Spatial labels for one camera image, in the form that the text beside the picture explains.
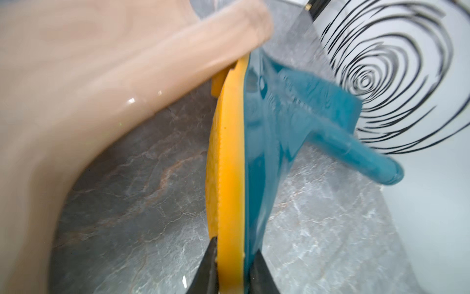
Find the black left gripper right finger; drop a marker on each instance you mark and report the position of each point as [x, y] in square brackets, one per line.
[260, 278]

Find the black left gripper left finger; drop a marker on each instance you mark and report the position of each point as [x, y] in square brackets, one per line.
[206, 280]

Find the green rubber boot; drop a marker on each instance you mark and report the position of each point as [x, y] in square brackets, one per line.
[265, 112]

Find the beige rubber boot right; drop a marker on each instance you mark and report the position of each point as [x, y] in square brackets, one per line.
[78, 75]

